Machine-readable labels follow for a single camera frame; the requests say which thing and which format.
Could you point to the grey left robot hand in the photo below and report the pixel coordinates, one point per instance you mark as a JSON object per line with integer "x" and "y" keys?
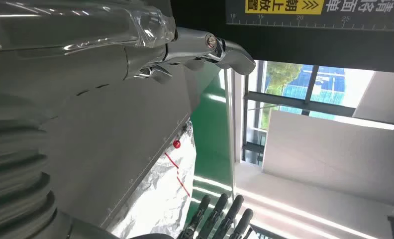
{"x": 68, "y": 59}

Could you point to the grey mailer bag black frame print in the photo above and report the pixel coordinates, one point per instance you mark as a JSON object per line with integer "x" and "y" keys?
{"x": 164, "y": 191}

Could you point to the green conveyor belt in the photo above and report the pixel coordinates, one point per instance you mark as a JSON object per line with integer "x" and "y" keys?
{"x": 211, "y": 148}

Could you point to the black scale column with ruler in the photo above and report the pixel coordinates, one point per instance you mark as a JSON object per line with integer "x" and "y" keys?
{"x": 315, "y": 46}

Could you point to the aluminium conveyor frame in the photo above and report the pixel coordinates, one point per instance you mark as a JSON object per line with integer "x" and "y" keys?
{"x": 230, "y": 138}

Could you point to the window with dark frame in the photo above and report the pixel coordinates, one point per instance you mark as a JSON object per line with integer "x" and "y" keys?
{"x": 282, "y": 100}

